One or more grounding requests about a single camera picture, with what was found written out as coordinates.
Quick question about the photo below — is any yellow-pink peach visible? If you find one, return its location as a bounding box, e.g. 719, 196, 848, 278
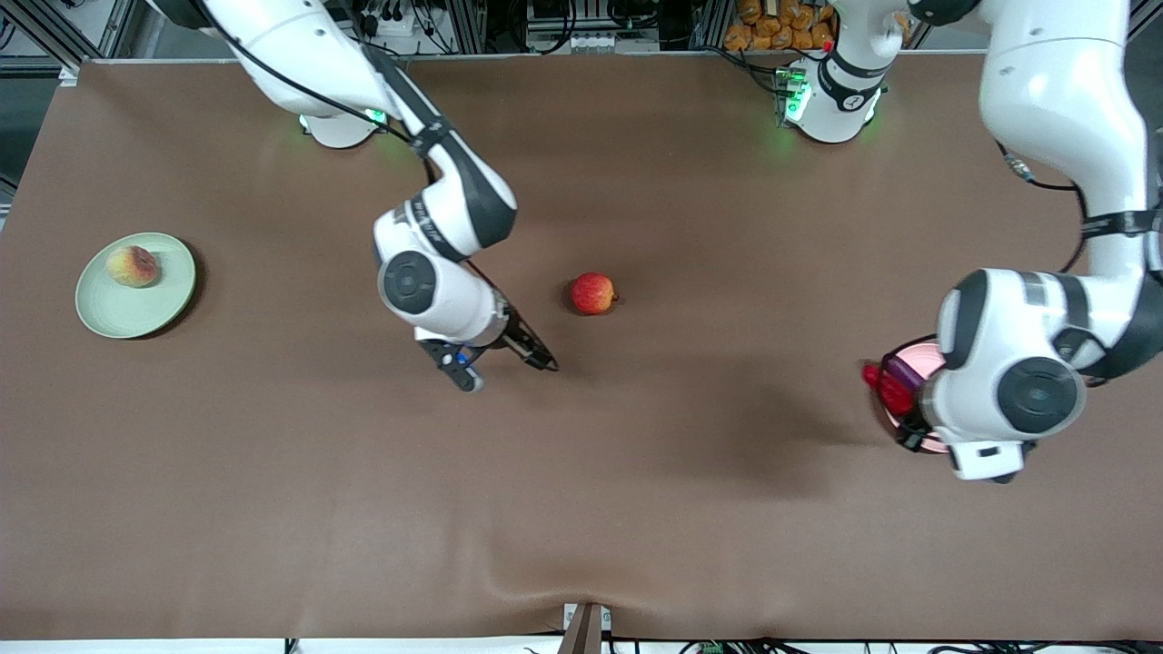
106, 245, 162, 290

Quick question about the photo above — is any pink round plate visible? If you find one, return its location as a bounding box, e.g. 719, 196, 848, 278
877, 336, 951, 456

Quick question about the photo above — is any bag of orange bread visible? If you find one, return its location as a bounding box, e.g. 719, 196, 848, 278
724, 0, 839, 52

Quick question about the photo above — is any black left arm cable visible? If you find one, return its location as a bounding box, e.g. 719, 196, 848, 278
883, 136, 1105, 453

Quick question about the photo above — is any red apple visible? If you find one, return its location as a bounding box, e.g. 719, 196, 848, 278
570, 272, 621, 317

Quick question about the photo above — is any brown table cover cloth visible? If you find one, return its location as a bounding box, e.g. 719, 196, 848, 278
0, 53, 1163, 642

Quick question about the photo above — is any red chili pepper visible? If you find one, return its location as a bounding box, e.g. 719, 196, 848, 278
861, 363, 918, 420

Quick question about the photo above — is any purple eggplant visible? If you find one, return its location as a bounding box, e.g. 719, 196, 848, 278
881, 354, 929, 391

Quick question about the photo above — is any pale green round plate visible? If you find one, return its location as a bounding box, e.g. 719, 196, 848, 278
75, 233, 197, 340

